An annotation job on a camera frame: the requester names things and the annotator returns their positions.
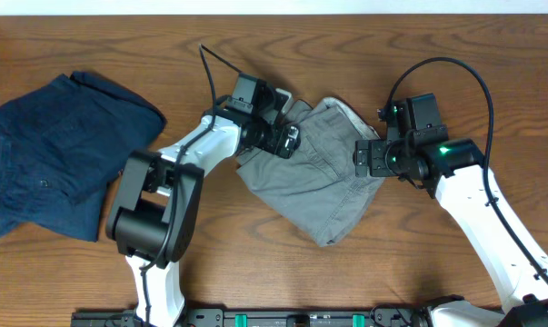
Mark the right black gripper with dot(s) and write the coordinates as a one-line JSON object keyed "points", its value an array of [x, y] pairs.
{"points": [[362, 158]]}

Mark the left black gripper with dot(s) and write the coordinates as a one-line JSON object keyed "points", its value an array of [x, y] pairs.
{"points": [[288, 148]]}

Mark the grey shorts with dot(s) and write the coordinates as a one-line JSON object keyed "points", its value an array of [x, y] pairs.
{"points": [[316, 189]]}

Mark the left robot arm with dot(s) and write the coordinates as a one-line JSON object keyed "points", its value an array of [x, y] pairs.
{"points": [[153, 215]]}

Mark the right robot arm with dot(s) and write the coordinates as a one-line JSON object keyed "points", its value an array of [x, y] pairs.
{"points": [[418, 150]]}

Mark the folded navy blue shorts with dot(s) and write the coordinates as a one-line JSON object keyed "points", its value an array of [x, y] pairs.
{"points": [[62, 144]]}

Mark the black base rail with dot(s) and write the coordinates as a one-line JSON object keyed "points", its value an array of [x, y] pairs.
{"points": [[273, 318]]}

